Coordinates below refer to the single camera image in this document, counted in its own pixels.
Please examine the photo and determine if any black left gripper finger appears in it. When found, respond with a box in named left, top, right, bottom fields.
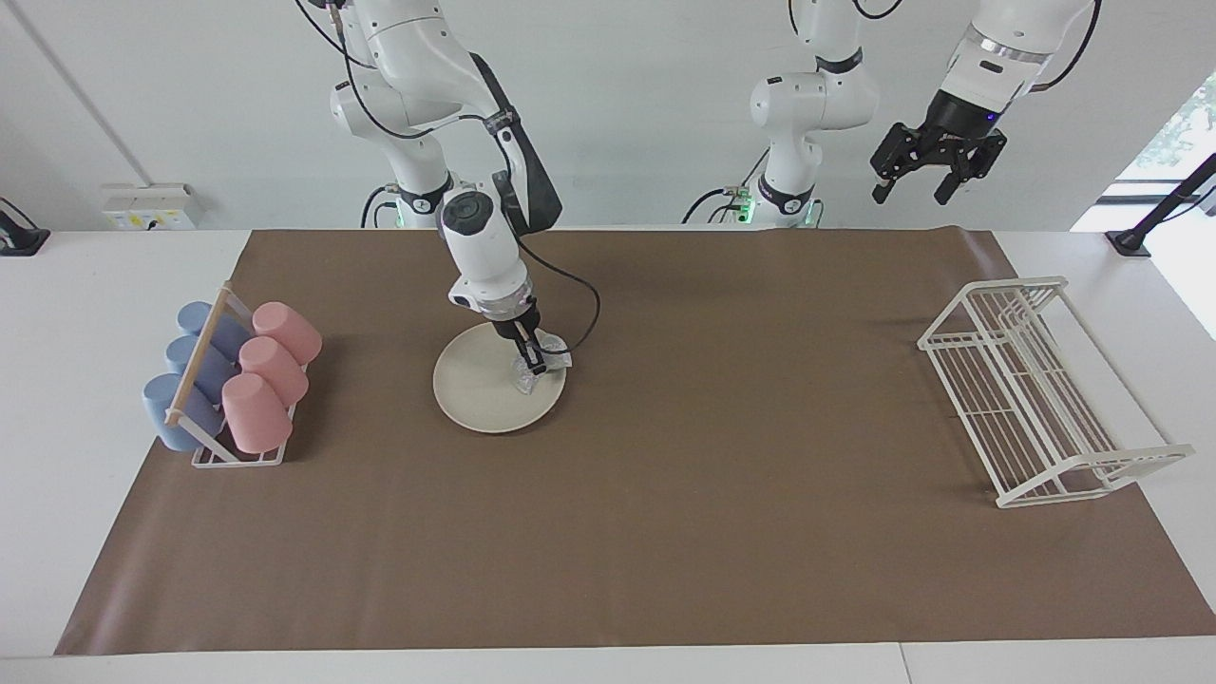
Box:
left=936, top=157, right=994, bottom=205
left=872, top=125, right=918, bottom=203

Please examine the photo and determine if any cream round plate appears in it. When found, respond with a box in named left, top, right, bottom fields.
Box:
left=433, top=320, right=567, bottom=435

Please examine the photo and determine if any brown table mat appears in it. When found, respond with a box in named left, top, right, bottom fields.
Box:
left=54, top=228, right=1216, bottom=656

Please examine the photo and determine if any pink plastic cup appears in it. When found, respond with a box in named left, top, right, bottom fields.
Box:
left=252, top=301, right=323, bottom=367
left=221, top=372, right=294, bottom=454
left=238, top=336, right=310, bottom=408

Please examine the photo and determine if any blue plastic cup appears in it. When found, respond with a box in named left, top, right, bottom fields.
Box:
left=142, top=372, right=224, bottom=452
left=177, top=301, right=250, bottom=360
left=165, top=334, right=238, bottom=400

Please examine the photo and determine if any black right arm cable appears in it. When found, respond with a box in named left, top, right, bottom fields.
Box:
left=294, top=0, right=601, bottom=357

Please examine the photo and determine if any white wire dish rack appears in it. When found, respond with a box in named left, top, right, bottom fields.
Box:
left=917, top=276, right=1196, bottom=509

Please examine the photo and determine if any white wall power strip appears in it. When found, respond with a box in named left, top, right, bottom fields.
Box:
left=103, top=184, right=198, bottom=231

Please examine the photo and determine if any black clamp mount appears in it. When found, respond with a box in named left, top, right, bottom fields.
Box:
left=0, top=197, right=50, bottom=257

